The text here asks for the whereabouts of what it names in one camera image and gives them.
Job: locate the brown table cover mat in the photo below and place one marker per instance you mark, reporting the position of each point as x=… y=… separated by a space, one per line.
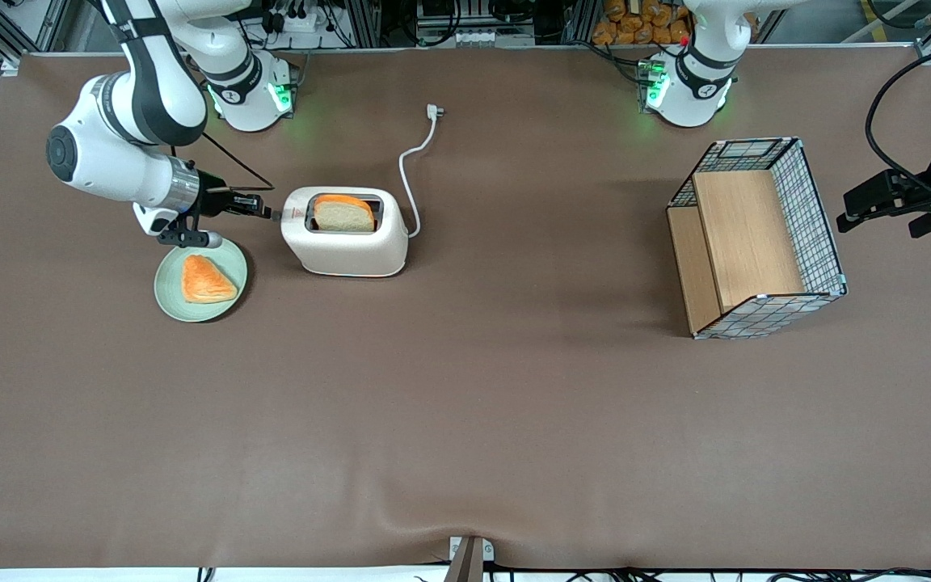
x=465 y=404

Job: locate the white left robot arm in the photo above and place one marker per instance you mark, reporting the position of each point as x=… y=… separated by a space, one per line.
x=700 y=81

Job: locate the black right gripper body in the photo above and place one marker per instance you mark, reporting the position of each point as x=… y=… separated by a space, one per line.
x=212 y=200

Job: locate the pale green round plate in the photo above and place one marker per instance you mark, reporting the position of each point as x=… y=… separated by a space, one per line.
x=170 y=303

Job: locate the metal table edge bracket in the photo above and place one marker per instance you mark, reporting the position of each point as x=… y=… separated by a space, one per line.
x=469 y=559

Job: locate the white power strip with plugs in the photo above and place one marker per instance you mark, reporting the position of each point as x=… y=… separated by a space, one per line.
x=300 y=16

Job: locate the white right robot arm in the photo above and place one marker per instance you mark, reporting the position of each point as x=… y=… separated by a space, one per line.
x=110 y=162

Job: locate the pile of orange bread rolls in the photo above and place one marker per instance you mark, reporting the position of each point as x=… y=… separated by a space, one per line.
x=635 y=20

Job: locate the orange triangular pastry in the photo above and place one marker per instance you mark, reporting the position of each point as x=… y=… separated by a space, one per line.
x=207 y=281

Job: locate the light wooden shelf insert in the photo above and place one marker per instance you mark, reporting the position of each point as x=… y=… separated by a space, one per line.
x=744 y=234

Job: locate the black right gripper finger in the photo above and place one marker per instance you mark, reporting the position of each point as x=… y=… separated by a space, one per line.
x=249 y=212
x=246 y=199

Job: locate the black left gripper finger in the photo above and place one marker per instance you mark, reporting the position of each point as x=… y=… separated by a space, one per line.
x=878 y=213
x=869 y=192

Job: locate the white two-slot toaster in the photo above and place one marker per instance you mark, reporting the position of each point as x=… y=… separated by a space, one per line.
x=352 y=250

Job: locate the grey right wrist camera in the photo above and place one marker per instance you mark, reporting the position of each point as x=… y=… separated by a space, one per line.
x=191 y=238

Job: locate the bread slice with orange crust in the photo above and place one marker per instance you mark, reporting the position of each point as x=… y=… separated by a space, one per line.
x=343 y=217

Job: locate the white connector strip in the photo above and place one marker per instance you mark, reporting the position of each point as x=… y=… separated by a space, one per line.
x=473 y=37

